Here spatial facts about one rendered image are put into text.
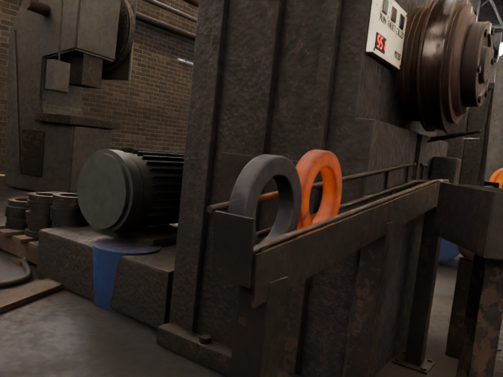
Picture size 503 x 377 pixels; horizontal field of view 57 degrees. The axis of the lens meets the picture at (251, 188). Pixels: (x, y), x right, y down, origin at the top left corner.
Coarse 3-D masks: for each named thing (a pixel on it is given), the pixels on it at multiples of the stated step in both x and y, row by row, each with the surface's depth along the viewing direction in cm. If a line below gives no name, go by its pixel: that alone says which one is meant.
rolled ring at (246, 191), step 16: (256, 160) 75; (272, 160) 75; (288, 160) 79; (240, 176) 73; (256, 176) 72; (272, 176) 76; (288, 176) 80; (240, 192) 71; (256, 192) 72; (288, 192) 83; (240, 208) 71; (288, 208) 84; (288, 224) 83; (256, 240) 74; (288, 240) 83
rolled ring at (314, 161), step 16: (304, 160) 89; (320, 160) 90; (336, 160) 96; (304, 176) 86; (336, 176) 97; (304, 192) 86; (336, 192) 98; (304, 208) 87; (320, 208) 99; (336, 208) 99; (304, 224) 88
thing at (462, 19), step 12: (456, 12) 149; (468, 12) 154; (456, 24) 146; (468, 24) 150; (456, 36) 147; (456, 48) 147; (456, 60) 147; (444, 72) 147; (456, 72) 148; (444, 84) 149; (456, 84) 150; (444, 96) 151; (456, 96) 152; (456, 108) 157; (468, 108) 168; (456, 120) 164
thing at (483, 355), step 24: (456, 192) 111; (480, 192) 100; (456, 216) 110; (480, 216) 99; (456, 240) 108; (480, 240) 98; (480, 264) 111; (480, 288) 110; (480, 312) 110; (480, 336) 110; (480, 360) 111
